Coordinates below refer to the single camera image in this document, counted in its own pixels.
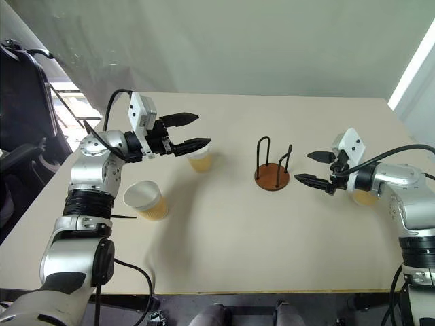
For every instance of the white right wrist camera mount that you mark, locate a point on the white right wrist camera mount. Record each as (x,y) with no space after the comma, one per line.
(353,142)

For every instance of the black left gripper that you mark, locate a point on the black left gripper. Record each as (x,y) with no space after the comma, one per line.
(159,141)

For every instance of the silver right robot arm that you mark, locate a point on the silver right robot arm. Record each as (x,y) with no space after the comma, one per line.
(401,183)

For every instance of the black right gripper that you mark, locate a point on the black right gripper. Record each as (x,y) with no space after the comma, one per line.
(339,173)

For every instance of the white window frame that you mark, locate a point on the white window frame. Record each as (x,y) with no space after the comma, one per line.
(413,68)

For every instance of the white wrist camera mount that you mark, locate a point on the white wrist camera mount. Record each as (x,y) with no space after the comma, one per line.
(353,142)
(137,108)

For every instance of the black office chair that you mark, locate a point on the black office chair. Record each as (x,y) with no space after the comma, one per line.
(20,102)

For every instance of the yellow-brown paper cup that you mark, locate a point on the yellow-brown paper cup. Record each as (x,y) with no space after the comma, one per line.
(200,163)
(363,198)
(149,203)

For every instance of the dark grey rounded shape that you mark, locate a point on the dark grey rounded shape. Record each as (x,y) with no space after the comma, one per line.
(289,314)
(210,316)

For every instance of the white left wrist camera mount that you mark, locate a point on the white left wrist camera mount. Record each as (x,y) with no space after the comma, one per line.
(137,108)

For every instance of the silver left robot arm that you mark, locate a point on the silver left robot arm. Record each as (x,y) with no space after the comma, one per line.
(88,169)

